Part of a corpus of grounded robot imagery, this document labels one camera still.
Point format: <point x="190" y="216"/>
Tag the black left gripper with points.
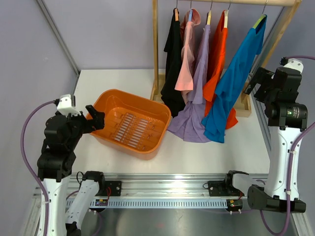
<point x="98" y="123"/>

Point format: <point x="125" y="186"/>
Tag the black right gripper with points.
<point x="264" y="79"/>

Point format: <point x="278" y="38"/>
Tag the blue t shirt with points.
<point x="232" y="82"/>

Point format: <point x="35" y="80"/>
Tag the green clothes hanger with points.
<point x="261" y="17"/>

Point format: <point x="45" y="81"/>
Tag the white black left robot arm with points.
<point x="56" y="161"/>

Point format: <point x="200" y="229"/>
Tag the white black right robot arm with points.
<point x="287" y="121"/>

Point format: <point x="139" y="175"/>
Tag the orange t shirt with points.
<point x="216" y="59"/>

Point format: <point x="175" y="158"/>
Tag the cream clothes hanger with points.
<point x="225" y="23"/>

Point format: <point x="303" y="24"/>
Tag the black t shirt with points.
<point x="173" y="47"/>

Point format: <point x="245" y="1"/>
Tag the yellow clothes hanger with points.
<point x="209" y="15"/>

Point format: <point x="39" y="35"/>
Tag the purple t shirt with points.
<point x="187" y="124"/>

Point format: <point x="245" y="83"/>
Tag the pink t shirt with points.
<point x="184" y="82"/>

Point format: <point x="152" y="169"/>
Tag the light blue clothes hanger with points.
<point x="190" y="12"/>

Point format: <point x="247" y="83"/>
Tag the orange clothes hanger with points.
<point x="176" y="12"/>

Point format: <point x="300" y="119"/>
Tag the wooden clothes rack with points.
<point x="243" y="104"/>

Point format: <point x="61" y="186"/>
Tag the orange plastic basket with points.
<point x="133" y="124"/>

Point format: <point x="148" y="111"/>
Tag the right aluminium frame post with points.
<point x="267" y="44"/>

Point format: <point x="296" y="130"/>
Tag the aluminium frame post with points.
<point x="267" y="44"/>
<point x="52" y="25"/>

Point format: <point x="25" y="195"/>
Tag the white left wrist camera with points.
<point x="67" y="105"/>

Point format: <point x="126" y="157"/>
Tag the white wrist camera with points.
<point x="292" y="63"/>
<point x="67" y="105"/>

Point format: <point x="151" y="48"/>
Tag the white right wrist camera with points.
<point x="292" y="63"/>

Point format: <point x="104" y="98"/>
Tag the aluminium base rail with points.
<point x="141" y="191"/>

